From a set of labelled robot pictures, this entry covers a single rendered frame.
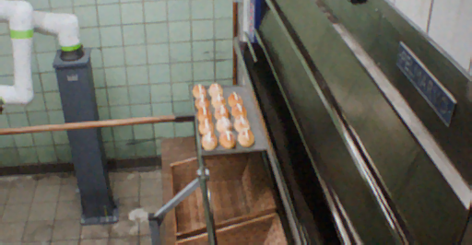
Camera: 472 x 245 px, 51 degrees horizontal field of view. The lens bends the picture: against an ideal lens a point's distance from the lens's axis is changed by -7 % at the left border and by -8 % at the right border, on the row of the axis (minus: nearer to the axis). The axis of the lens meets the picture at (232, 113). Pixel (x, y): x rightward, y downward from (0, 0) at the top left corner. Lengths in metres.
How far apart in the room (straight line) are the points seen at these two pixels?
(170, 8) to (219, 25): 0.35
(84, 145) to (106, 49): 0.70
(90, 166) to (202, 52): 1.07
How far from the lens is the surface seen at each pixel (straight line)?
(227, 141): 2.17
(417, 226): 1.06
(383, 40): 1.20
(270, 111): 2.01
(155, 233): 2.27
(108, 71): 3.65
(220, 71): 3.67
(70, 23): 2.94
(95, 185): 3.47
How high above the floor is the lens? 2.46
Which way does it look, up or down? 32 degrees down
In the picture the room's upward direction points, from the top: straight up
